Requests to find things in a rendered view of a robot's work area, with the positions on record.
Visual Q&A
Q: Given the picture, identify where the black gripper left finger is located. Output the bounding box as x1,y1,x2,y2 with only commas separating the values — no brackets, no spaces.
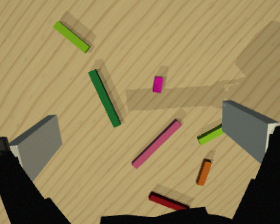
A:
0,115,71,224

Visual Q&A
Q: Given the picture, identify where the orange rod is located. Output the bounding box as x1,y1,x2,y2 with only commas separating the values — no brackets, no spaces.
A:
196,159,212,186

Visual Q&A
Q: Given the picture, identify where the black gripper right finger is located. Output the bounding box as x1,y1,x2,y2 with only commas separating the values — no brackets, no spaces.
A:
222,100,280,224

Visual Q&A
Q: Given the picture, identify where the red rod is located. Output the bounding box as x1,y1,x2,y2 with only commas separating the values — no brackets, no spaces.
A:
148,191,190,210

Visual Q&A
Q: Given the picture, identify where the pink rod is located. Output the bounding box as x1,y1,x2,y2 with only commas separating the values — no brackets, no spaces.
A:
131,118,182,169

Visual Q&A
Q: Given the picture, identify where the magenta rod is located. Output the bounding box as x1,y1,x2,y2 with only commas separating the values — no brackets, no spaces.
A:
152,76,163,93

